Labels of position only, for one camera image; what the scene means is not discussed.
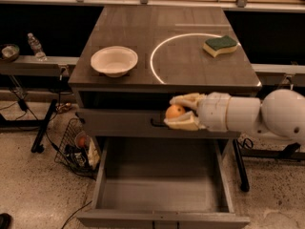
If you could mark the black shoe tip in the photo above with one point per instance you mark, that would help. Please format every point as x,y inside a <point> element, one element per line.
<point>5,220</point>

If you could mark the grey right side bench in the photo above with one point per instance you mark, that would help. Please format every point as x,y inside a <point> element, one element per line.
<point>272,77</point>

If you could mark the closed grey drawer with handle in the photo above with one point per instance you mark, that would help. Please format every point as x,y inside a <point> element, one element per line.
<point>137,123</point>

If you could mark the open grey lower drawer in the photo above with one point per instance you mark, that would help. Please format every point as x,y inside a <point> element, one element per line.
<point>161,183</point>

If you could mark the orange fruit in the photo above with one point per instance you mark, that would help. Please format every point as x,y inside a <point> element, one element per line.
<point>175,111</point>

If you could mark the green yellow sponge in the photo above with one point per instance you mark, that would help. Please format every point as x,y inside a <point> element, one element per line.
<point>221,45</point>

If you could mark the grey left side bench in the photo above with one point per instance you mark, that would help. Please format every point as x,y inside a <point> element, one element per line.
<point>30,66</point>

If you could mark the clear plastic water bottle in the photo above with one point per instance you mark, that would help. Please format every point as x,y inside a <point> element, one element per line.
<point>36,47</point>

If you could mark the black wire basket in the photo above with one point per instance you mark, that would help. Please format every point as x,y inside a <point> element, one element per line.
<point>76,150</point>

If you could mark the grey bench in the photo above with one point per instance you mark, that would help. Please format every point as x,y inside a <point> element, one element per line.
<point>30,66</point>
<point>272,77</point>

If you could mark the white paper bowl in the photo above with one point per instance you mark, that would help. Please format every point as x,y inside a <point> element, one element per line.
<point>114,61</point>

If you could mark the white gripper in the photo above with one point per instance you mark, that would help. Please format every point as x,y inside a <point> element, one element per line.
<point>212,112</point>

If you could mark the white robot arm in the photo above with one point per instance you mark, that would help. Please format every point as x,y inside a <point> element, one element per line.
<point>279,116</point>

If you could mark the dark bowl on bench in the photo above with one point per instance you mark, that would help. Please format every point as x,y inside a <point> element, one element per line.
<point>9,52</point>

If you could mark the grey wooden drawer cabinet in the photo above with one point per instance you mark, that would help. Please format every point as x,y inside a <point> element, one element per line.
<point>171,60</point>

